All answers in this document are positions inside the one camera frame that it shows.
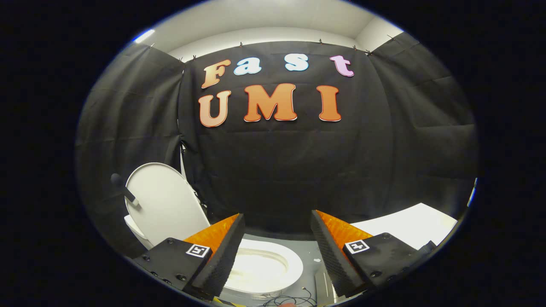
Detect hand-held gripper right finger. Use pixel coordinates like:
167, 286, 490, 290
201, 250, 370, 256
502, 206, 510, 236
310, 210, 429, 298

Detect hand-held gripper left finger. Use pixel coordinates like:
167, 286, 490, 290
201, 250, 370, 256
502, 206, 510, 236
133, 213, 246, 299

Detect white toilet lid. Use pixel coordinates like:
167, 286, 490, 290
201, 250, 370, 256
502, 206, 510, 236
111, 162, 211, 250

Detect white toilet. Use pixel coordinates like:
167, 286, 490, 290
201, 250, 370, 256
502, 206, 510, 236
124, 214, 304, 300

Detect white drawer cabinet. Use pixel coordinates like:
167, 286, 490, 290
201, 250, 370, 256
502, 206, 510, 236
350, 203, 458, 252

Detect black backdrop cloth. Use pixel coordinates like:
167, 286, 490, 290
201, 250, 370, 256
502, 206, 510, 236
76, 32, 478, 261

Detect black floor cables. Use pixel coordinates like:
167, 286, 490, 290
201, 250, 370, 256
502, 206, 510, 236
260, 287, 318, 307

